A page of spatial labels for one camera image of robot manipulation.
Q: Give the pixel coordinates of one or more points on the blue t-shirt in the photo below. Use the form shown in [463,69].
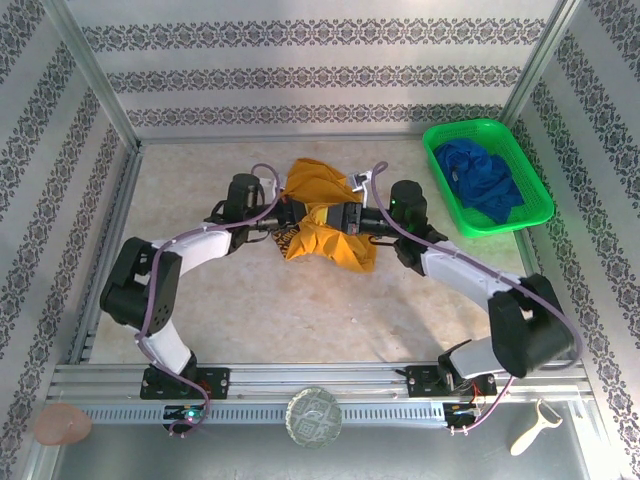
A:
[480,180]

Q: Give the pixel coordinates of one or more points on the yellow printed t-shirt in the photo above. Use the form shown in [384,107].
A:
[320,245]

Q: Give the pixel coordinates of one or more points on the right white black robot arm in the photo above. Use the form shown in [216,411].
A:
[460,270]

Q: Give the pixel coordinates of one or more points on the aluminium corner post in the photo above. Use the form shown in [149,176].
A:
[537,65]
[90,75]

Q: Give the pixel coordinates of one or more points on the wide aluminium mounting rail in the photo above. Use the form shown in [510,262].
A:
[320,377]

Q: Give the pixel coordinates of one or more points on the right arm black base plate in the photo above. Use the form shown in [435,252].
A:
[420,381]

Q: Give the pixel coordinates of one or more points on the pink translucent cup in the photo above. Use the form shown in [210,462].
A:
[62,425]

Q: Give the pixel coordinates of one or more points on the aluminium rail along wall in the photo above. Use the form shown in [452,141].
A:
[280,138]

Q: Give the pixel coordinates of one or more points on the round patterned glass dish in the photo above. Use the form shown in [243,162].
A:
[314,417]

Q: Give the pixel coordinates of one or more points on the white peeler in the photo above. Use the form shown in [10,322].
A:
[530,435]

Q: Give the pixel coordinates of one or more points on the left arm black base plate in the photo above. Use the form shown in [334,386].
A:
[215,382]

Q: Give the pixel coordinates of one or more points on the green plastic basket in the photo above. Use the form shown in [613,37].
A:
[530,180]

